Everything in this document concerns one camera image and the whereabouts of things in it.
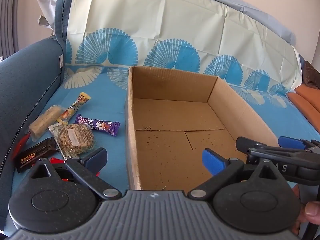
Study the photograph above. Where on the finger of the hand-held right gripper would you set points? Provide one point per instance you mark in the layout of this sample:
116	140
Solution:
291	142
243	143

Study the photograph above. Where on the clear rice cracker bar packet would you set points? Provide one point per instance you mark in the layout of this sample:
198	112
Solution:
42	122

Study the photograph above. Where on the person's right hand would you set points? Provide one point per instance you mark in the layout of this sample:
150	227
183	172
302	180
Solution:
312	211

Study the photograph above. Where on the yellow bread snack packet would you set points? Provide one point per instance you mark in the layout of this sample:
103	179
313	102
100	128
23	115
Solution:
75	106

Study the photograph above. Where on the dark brown chocolate bar packet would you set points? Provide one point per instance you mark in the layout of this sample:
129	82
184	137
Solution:
35	152

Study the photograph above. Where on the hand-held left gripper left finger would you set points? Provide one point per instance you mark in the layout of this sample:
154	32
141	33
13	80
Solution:
98	156

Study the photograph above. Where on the green and white packet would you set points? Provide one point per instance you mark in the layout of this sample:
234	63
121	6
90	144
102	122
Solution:
52	128

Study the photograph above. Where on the orange cushion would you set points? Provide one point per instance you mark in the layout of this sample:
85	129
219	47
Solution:
310	92
305	110

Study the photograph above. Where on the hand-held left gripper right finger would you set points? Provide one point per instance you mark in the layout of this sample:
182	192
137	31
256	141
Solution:
212	159

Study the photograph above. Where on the round oat cake clear wrapper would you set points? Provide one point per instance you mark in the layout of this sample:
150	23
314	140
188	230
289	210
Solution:
75	137

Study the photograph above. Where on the grey curtain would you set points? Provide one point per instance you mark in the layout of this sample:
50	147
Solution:
8	17

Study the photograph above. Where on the purple candy packet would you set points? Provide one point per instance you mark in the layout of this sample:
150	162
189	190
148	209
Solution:
100	126

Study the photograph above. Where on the cardboard box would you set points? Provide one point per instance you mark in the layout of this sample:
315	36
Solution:
175	115

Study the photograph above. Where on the brown cloth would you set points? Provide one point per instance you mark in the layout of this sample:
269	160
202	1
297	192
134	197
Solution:
312	75

